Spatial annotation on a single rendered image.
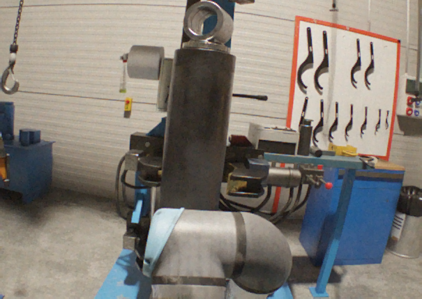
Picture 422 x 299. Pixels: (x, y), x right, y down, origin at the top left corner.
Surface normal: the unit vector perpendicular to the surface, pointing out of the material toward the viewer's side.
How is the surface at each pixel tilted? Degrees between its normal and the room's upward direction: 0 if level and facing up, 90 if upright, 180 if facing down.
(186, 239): 51
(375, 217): 90
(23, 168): 90
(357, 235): 90
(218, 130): 90
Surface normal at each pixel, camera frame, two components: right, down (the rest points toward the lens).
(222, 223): 0.16, -0.84
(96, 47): -0.01, 0.09
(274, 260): 0.60, -0.07
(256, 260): 0.29, 0.04
